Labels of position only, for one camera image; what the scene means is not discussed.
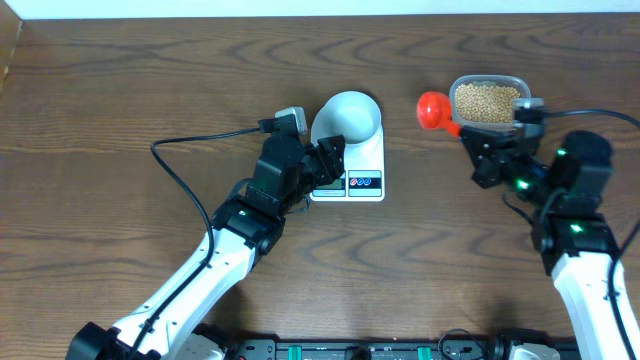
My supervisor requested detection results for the red measuring scoop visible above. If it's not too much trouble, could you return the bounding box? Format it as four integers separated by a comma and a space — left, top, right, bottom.
416, 91, 461, 138

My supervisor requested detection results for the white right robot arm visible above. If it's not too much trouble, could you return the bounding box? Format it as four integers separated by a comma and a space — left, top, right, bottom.
459, 126, 639, 359

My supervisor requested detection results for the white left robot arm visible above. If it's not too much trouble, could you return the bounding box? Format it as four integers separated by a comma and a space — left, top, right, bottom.
66, 113, 346, 359

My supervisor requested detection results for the white digital kitchen scale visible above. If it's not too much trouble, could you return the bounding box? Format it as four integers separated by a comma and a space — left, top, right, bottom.
311, 118, 386, 202

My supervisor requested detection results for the white round bowl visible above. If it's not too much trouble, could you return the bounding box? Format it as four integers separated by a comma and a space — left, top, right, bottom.
316, 91, 382, 144

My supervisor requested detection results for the pile of soybeans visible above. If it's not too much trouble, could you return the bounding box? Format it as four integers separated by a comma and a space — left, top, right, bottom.
455, 84, 521, 123

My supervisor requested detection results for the clear plastic container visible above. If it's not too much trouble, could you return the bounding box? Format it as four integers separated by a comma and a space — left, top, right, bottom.
449, 75, 531, 132

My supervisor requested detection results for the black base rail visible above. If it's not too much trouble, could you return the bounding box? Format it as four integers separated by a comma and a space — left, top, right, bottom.
169, 324, 581, 360

